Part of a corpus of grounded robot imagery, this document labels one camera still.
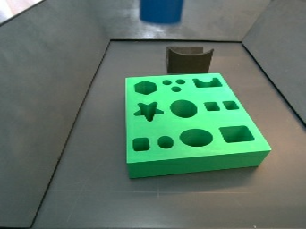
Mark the black cradle fixture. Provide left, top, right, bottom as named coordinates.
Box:
left=166, top=47, right=214, bottom=74

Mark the blue cylinder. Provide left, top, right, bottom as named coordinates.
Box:
left=141, top=0, right=185, bottom=24

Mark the green foam shape board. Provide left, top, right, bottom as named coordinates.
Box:
left=126, top=73, right=272, bottom=178

